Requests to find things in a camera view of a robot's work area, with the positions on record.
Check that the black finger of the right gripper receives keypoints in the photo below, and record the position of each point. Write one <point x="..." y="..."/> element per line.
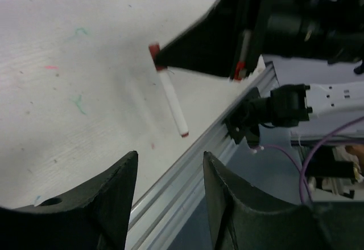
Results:
<point x="208" y="45"/>

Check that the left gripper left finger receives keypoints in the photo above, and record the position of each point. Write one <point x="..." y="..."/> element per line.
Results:
<point x="93" y="215"/>

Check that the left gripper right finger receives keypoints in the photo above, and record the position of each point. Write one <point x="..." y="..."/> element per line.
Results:
<point x="241" y="216"/>

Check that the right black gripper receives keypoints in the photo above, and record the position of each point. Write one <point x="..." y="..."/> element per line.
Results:
<point x="312" y="29"/>

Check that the red capped white pen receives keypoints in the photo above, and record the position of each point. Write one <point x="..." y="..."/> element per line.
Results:
<point x="170" y="93"/>

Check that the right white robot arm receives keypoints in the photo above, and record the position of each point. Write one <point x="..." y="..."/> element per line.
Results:
<point x="290" y="104"/>

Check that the aluminium frame rail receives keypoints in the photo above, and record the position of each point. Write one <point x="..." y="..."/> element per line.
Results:
<point x="169" y="184"/>

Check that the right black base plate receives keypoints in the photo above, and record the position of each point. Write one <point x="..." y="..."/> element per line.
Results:
<point x="237" y="121"/>

